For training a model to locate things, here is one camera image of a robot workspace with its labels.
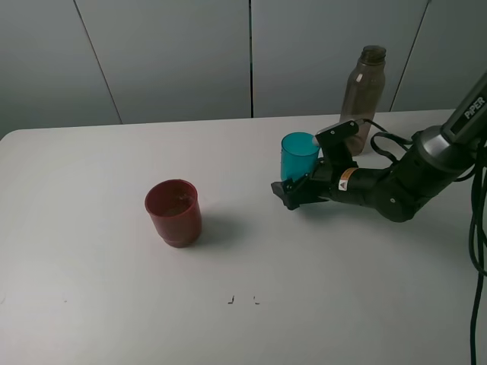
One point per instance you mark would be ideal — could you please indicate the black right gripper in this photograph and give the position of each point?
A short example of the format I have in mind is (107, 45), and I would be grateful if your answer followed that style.
(315, 186)

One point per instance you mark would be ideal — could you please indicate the red plastic cup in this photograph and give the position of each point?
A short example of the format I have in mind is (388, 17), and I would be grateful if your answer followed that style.
(173, 207)

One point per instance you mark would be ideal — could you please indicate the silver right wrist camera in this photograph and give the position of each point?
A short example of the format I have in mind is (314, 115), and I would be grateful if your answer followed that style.
(336, 133)

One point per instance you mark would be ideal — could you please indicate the grey translucent water bottle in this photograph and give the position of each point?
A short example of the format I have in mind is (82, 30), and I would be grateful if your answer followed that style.
(365, 85)

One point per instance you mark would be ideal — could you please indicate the teal translucent plastic cup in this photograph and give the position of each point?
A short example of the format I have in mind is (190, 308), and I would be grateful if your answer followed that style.
(299, 154)

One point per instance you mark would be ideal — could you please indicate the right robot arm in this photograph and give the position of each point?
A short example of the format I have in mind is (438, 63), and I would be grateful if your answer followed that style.
(435, 157)

